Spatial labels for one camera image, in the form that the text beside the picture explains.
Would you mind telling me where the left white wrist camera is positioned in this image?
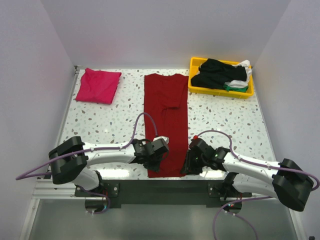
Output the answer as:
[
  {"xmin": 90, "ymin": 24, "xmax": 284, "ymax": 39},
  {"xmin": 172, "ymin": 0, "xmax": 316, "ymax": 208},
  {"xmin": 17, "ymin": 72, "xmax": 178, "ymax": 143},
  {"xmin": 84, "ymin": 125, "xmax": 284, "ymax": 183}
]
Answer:
[{"xmin": 153, "ymin": 136, "xmax": 169, "ymax": 144}]

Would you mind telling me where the green t shirt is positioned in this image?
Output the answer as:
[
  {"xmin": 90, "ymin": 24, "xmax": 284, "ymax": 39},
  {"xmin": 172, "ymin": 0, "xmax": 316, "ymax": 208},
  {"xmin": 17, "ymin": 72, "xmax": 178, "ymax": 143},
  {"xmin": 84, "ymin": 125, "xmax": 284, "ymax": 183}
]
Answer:
[{"xmin": 223, "ymin": 84, "xmax": 249, "ymax": 93}]

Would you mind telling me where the aluminium frame rail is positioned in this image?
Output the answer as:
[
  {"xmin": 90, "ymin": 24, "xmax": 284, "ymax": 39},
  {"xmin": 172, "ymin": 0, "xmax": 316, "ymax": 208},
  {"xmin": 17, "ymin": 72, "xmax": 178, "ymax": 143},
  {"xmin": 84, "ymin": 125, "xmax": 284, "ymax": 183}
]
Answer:
[{"xmin": 32, "ymin": 66, "xmax": 81, "ymax": 199}]

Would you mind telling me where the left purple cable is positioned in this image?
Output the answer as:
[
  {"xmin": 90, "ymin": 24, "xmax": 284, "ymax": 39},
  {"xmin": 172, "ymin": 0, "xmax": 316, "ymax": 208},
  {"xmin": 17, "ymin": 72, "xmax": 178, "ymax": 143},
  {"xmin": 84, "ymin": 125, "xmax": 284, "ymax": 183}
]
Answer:
[{"xmin": 15, "ymin": 112, "xmax": 160, "ymax": 215}]

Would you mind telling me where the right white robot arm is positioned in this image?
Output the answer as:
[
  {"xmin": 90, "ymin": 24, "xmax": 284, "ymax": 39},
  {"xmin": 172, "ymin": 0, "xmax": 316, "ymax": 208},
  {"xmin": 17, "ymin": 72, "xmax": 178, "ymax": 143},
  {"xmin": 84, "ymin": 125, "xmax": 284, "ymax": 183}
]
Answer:
[{"xmin": 181, "ymin": 138, "xmax": 313, "ymax": 212}]

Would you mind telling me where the dark red t shirt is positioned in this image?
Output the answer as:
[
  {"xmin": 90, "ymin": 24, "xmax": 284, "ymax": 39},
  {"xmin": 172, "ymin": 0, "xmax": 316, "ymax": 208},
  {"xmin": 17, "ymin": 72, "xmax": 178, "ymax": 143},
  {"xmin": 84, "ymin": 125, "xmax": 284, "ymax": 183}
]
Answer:
[{"xmin": 143, "ymin": 73, "xmax": 188, "ymax": 178}]

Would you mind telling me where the folded pink t shirt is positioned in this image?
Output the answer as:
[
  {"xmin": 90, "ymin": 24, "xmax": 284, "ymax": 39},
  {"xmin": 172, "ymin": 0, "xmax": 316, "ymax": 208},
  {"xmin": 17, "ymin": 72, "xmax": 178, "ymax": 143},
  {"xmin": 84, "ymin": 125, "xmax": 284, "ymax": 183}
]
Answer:
[{"xmin": 75, "ymin": 68, "xmax": 122, "ymax": 105}]

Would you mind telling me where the black t shirt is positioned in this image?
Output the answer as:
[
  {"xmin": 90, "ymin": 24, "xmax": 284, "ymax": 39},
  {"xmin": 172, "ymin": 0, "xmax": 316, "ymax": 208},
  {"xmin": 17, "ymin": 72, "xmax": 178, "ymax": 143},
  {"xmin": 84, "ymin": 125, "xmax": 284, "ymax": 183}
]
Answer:
[{"xmin": 191, "ymin": 58, "xmax": 234, "ymax": 90}]

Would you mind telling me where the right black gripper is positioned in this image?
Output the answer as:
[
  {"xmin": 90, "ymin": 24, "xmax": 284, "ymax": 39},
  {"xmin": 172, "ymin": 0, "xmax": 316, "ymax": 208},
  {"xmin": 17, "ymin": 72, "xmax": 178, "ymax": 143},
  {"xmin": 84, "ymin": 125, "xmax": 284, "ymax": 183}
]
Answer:
[{"xmin": 179, "ymin": 149, "xmax": 207, "ymax": 176}]

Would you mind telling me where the yellow plastic bin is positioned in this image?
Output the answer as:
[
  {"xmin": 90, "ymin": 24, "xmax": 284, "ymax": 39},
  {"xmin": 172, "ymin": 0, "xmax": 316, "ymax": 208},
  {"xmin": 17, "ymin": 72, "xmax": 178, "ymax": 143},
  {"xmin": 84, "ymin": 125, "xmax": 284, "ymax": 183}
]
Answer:
[{"xmin": 188, "ymin": 56, "xmax": 255, "ymax": 99}]

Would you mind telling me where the white t shirt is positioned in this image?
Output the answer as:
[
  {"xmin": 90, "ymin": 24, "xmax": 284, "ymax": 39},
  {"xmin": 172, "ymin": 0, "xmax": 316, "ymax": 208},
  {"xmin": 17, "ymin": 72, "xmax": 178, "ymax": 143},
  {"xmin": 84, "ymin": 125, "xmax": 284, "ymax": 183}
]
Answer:
[{"xmin": 224, "ymin": 60, "xmax": 252, "ymax": 91}]

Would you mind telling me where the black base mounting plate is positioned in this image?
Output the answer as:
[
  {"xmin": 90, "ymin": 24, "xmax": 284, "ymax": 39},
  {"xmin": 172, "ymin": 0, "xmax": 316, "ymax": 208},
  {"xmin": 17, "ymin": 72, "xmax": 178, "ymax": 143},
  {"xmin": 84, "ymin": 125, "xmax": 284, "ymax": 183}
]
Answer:
[{"xmin": 74, "ymin": 179, "xmax": 252, "ymax": 209}]

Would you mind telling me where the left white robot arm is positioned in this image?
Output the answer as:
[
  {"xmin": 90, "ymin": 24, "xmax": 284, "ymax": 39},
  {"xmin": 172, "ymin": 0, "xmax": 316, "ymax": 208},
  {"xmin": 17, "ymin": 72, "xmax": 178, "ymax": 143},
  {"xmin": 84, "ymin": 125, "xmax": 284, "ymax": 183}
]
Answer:
[{"xmin": 48, "ymin": 136, "xmax": 169, "ymax": 196}]

